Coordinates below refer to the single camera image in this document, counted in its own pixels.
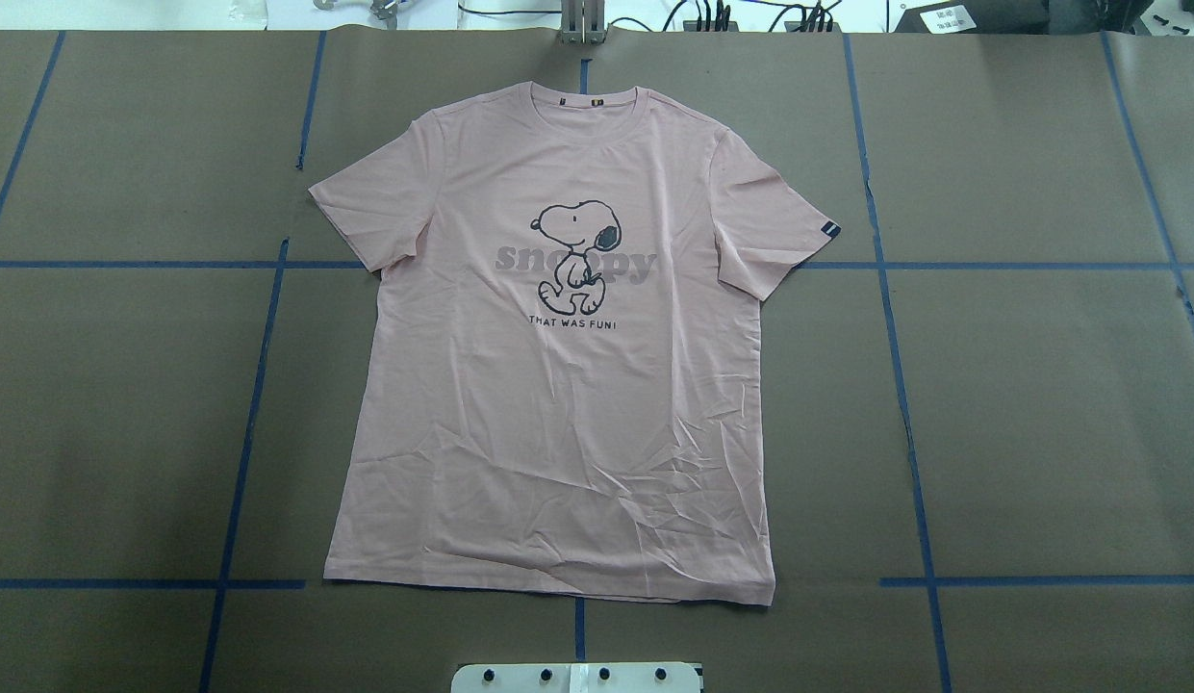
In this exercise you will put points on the blue tape line lengthwise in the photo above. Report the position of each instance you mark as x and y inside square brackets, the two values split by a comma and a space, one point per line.
[928, 581]

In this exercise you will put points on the pink Snoopy t-shirt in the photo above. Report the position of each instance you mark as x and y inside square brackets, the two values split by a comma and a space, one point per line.
[564, 390]

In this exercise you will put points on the white mounting plate with bolts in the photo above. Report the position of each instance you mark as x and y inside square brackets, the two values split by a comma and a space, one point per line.
[635, 676]

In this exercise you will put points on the aluminium frame post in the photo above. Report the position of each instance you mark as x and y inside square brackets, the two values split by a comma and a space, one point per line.
[583, 22]

